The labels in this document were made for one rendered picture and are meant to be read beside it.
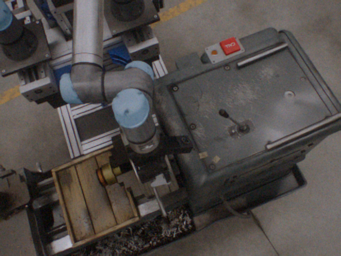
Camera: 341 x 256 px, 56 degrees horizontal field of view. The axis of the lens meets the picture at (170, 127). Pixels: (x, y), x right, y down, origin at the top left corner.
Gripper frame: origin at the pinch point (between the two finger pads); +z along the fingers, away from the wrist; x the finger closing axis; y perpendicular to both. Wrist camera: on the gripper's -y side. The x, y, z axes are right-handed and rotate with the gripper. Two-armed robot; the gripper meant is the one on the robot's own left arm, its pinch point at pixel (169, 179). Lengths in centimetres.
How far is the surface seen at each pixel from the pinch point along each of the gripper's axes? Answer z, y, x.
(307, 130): 7.6, -47.6, -1.3
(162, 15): 73, -51, -203
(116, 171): 17.8, 17.1, -23.2
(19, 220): 31, 63, -29
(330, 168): 130, -109, -37
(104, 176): 17.7, 22.0, -23.0
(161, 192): 22.0, 4.1, -9.5
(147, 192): 17.9, 8.6, -9.6
